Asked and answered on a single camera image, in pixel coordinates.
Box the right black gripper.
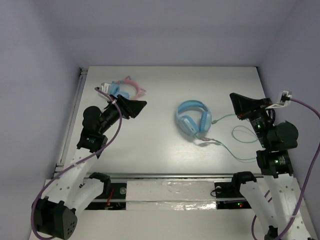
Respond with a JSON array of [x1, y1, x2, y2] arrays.
[[229, 92, 273, 148]]

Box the green headphone cable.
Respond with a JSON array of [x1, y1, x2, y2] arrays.
[[194, 113, 261, 163]]

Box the light blue headphones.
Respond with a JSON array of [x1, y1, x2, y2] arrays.
[[175, 100, 213, 136]]

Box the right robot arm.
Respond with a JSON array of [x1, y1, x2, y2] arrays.
[[229, 91, 312, 240]]

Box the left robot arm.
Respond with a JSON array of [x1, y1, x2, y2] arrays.
[[30, 95, 147, 240]]

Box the pink blue cat-ear headphones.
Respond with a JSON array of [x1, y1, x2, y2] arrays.
[[107, 75, 147, 100]]

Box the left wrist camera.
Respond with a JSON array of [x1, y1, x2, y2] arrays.
[[99, 82, 111, 94]]

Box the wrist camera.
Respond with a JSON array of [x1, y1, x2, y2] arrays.
[[99, 82, 111, 94], [266, 90, 292, 110]]

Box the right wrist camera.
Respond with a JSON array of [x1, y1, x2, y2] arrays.
[[266, 90, 292, 110]]

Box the aluminium rail left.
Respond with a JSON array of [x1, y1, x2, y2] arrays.
[[54, 67, 89, 175]]

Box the aluminium rail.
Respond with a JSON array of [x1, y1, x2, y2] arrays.
[[54, 172, 266, 181], [54, 67, 89, 175]]

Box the aluminium rail front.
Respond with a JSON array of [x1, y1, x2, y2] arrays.
[[54, 172, 266, 181]]

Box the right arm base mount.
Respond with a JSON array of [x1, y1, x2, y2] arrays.
[[210, 182, 251, 210]]

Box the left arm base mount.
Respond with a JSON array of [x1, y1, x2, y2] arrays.
[[85, 182, 127, 211]]

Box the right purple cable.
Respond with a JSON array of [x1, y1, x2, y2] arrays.
[[251, 97, 320, 240]]

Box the purple cable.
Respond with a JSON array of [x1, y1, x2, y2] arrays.
[[30, 87, 123, 240], [251, 97, 320, 240]]

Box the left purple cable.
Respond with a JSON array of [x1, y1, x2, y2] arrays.
[[30, 87, 123, 240]]

